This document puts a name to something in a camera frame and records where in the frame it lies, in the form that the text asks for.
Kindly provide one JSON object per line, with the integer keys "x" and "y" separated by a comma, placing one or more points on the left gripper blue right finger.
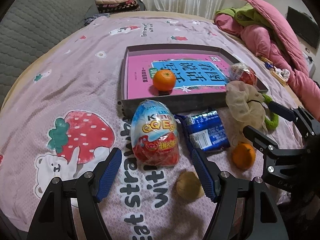
{"x": 208, "y": 173}

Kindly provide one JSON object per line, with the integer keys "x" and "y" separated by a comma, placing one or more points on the clear red surprise egg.
{"x": 244, "y": 73}

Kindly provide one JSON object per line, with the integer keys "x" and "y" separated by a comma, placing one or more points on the pink quilted comforter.
{"x": 280, "y": 45}

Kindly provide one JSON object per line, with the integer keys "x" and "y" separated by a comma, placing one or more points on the tan walnut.
{"x": 189, "y": 187}

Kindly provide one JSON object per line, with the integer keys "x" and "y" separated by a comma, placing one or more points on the blue cookie packet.
{"x": 204, "y": 131}

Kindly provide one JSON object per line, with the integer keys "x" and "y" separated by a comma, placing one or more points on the grey box lid tray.
{"x": 176, "y": 103}

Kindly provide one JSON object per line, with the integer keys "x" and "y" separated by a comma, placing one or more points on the black television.
{"x": 303, "y": 26}

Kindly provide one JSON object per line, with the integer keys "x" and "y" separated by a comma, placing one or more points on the green fuzzy scrunchie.
{"x": 272, "y": 119}

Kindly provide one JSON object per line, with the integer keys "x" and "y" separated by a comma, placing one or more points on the blue patterned cloth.
{"x": 90, "y": 19}

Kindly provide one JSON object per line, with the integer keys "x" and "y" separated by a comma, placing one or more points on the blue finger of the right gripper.
{"x": 282, "y": 111}
{"x": 260, "y": 141}

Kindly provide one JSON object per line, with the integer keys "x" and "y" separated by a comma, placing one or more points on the orange mandarin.
{"x": 164, "y": 80}
{"x": 243, "y": 156}

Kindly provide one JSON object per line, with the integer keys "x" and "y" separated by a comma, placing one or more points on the green garment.
{"x": 245, "y": 16}

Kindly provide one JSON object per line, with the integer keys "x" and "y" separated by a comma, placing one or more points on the pink strawberry print blanket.
{"x": 65, "y": 109}

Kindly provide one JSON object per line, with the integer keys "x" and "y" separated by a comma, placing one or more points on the grey quilted headboard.
{"x": 30, "y": 28}

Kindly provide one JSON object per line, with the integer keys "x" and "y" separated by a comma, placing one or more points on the blue red surprise egg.
{"x": 154, "y": 135}

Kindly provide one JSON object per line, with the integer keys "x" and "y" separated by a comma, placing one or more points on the white patterned cloth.
{"x": 283, "y": 73}

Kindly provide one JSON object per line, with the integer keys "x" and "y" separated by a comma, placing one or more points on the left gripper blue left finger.
{"x": 105, "y": 174}

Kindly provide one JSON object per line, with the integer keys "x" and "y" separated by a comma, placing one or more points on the stack of folded blankets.
{"x": 117, "y": 6}

